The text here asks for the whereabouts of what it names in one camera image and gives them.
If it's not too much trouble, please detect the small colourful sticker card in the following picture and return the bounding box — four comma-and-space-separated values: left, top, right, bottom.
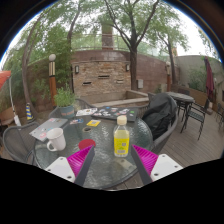
69, 118, 85, 126

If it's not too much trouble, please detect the orange patio umbrella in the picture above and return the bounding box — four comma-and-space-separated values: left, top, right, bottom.
0, 70, 22, 127

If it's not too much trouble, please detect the tree with dark forked trunk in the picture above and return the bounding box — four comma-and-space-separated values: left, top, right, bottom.
99, 0, 168, 92

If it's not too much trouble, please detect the white sticker sheet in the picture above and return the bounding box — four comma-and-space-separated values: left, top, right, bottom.
75, 107, 99, 117

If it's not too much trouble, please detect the blue yellow striped cone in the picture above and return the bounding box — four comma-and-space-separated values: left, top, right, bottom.
25, 102, 34, 121

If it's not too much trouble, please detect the clear bottle yellow label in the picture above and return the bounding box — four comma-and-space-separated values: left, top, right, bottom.
113, 114, 131, 158

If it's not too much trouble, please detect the round dark patio table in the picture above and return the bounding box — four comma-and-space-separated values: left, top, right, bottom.
168, 91, 196, 116

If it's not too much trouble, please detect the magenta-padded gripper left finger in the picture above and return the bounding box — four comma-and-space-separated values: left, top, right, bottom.
44, 144, 97, 187

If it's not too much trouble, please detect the closed maroon patio umbrella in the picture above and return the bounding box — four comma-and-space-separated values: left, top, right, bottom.
203, 55, 216, 103

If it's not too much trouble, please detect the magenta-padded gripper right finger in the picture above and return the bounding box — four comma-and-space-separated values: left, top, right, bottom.
130, 143, 185, 187

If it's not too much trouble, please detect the black laptop with stickers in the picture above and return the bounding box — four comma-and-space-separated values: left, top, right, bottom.
91, 106, 139, 123

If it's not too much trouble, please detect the tree with leaning trunk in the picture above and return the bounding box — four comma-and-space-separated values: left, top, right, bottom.
6, 6, 81, 118

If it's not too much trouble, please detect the brown wooden lamp post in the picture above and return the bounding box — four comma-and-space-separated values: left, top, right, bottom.
165, 60, 172, 93

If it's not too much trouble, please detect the green plant in teal pot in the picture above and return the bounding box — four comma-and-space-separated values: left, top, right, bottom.
53, 84, 78, 119

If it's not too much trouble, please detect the silver laptop with stickers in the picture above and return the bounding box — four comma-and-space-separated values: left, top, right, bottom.
28, 117, 69, 143

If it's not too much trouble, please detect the flat round red coaster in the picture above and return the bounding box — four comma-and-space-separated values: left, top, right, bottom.
78, 138, 97, 151

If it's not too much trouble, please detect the thin-trunked tree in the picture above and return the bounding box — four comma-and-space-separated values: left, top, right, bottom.
149, 19, 191, 93

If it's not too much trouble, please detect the white mug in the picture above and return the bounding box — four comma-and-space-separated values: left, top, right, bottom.
45, 127, 67, 153

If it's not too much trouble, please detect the yellow card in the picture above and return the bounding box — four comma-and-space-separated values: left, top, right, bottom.
86, 119, 102, 128

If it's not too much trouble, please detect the dark metal patio chair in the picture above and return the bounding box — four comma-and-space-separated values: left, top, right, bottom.
181, 98, 211, 141

